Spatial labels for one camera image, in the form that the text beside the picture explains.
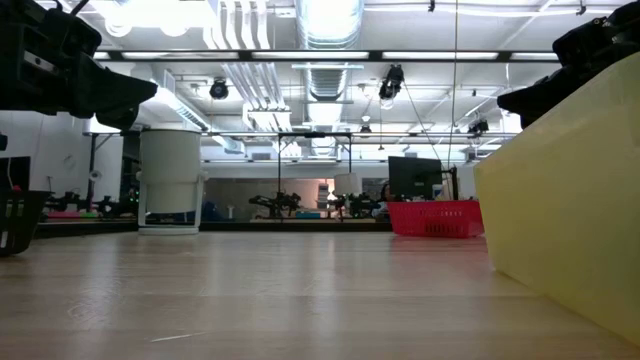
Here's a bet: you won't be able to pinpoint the person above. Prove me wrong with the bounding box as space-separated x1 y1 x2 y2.
378 182 396 220

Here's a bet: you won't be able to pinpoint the yellow plastic bag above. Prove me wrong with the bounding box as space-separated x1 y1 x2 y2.
473 52 640 346

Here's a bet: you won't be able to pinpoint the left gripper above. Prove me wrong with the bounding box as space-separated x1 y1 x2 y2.
0 0 159 132

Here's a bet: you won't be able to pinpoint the thin hanging cable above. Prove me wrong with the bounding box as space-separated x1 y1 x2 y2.
446 0 460 169

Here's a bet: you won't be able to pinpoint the background white cylinder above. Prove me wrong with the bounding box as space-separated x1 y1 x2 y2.
333 173 362 197

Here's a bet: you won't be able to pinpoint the black aluminium frame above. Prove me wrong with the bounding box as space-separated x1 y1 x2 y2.
34 48 561 239

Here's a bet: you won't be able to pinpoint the black computer monitor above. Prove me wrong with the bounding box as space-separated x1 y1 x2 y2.
388 155 444 201

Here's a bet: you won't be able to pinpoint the background black robot arms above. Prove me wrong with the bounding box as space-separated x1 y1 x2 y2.
44 189 139 219

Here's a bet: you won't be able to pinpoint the red plastic basket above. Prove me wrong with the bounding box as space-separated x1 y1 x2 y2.
387 199 485 239

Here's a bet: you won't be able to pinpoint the silver ventilation duct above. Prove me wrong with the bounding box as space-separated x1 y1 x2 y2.
294 0 365 156

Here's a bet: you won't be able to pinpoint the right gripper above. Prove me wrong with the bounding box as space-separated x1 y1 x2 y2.
497 0 640 129

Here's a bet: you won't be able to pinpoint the white cylindrical appliance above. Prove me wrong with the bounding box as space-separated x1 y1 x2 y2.
135 128 209 236

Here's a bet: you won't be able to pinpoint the black hanging camera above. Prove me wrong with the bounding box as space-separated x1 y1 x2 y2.
378 63 405 101
208 77 230 101

